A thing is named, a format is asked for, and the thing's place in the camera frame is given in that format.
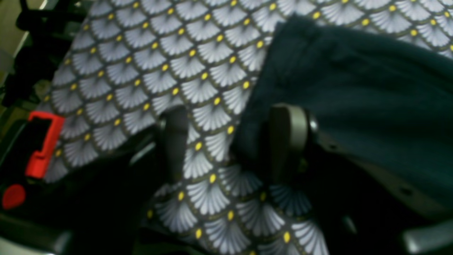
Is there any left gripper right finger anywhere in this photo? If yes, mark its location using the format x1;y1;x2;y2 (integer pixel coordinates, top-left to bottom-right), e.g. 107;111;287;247
268;103;452;255

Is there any fan-patterned grey tablecloth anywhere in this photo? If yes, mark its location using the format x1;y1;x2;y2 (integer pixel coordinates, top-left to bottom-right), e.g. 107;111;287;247
39;0;452;255

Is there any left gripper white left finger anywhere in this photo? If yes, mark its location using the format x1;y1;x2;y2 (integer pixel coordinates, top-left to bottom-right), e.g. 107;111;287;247
54;106;189;255

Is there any black T-shirt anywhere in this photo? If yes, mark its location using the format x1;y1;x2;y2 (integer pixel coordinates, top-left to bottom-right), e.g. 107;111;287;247
231;16;453;208

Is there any red clamp at left edge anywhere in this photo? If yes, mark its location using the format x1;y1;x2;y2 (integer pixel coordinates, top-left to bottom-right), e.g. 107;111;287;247
0;111;65;210

